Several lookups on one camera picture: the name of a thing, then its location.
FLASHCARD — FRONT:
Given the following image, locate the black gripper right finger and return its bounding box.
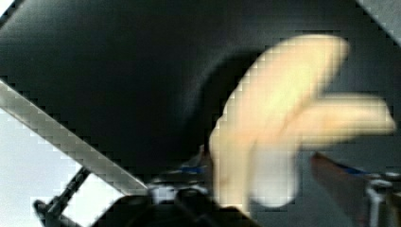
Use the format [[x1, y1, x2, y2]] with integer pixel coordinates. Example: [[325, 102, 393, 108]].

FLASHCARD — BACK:
[[310, 152, 400, 227]]

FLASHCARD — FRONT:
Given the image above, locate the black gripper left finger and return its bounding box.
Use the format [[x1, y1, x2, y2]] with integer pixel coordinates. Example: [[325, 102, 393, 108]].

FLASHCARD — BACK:
[[94, 169, 263, 227]]

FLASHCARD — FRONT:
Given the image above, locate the black toaster oven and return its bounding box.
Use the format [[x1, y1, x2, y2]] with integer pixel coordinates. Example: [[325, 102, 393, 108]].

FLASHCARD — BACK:
[[0, 0, 400, 227]]

